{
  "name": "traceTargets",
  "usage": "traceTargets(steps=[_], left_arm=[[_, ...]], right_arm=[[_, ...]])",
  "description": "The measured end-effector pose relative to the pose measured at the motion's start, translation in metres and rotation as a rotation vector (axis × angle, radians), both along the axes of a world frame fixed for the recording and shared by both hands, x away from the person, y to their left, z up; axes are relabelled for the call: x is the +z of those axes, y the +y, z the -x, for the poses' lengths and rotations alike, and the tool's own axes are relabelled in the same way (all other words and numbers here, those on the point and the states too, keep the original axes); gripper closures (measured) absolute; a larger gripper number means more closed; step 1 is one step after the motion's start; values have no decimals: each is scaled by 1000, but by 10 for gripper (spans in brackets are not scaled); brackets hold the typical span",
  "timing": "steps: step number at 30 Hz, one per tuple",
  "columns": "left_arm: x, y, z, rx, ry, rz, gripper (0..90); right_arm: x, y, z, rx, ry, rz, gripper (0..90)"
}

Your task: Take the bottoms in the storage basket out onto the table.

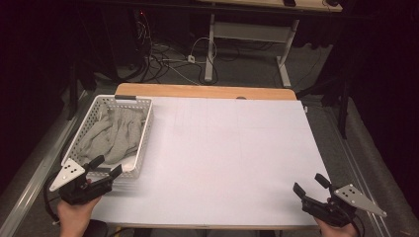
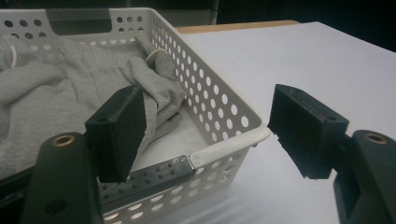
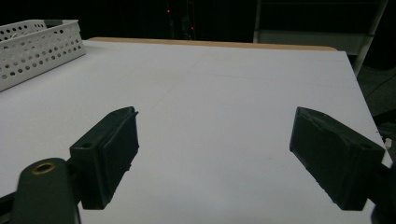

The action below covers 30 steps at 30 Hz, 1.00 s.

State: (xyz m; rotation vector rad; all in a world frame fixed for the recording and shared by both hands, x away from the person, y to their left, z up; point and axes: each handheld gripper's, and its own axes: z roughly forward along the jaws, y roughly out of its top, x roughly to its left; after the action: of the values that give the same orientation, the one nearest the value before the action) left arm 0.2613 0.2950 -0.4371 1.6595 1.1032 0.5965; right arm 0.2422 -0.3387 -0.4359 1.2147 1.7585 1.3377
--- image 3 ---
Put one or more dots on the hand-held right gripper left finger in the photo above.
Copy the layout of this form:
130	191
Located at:
102	161

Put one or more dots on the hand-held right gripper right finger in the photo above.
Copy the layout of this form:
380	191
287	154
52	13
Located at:
336	161

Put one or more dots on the white-framed desk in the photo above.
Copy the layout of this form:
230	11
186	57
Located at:
311	40

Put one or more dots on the white perforated plastic basket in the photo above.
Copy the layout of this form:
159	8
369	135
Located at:
31	59

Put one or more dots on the white table cover board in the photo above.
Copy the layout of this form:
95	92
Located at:
218	93

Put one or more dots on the wooden table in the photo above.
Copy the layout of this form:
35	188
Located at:
218	44

